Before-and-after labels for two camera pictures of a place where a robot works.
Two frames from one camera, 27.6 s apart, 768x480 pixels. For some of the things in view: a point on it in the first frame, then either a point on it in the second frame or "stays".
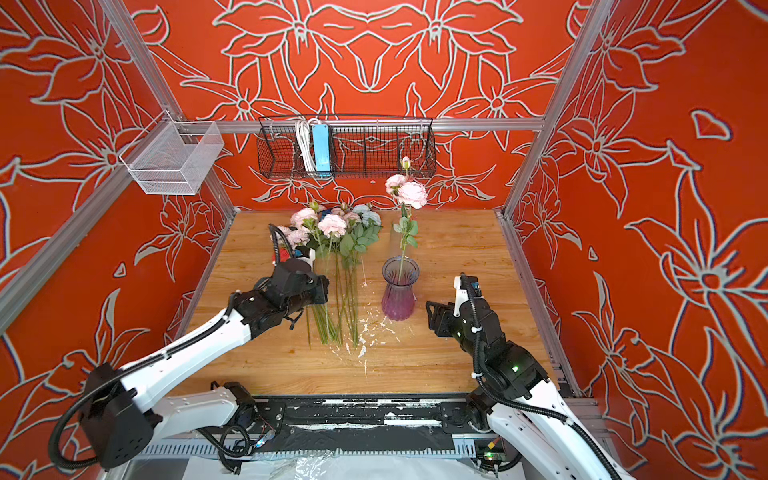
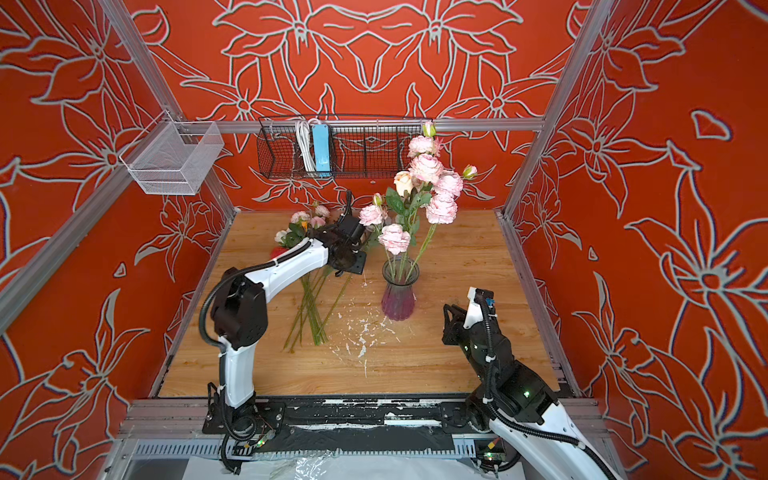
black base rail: (397, 425) stays
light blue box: (321, 144) stays
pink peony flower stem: (412, 192) → (374, 215)
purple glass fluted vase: (400, 274) stays
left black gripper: (323, 284) → (358, 265)
